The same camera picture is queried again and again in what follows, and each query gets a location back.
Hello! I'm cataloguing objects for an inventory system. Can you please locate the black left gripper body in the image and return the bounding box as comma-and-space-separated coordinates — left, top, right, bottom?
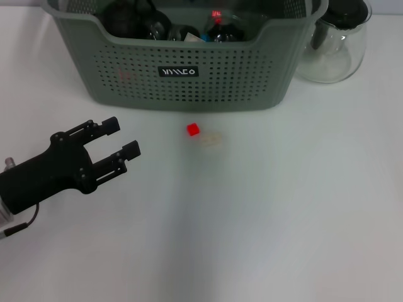
0, 131, 98, 215

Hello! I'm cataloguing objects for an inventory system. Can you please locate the glass teacup with black holder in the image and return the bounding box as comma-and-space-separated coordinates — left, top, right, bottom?
133, 0, 173, 41
204, 14, 246, 42
166, 23, 202, 42

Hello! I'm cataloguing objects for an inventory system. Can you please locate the grey-green perforated storage bin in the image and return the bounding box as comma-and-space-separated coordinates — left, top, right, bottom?
47, 0, 329, 113

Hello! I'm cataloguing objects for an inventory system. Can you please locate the dark clay teapot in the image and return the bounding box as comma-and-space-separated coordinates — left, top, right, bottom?
96, 0, 142, 38

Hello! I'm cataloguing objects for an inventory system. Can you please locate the glass carafe with black lid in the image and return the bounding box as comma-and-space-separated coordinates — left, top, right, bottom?
294, 0, 373, 84

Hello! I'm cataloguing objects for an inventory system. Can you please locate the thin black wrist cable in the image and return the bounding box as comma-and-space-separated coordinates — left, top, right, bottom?
0, 203, 40, 240

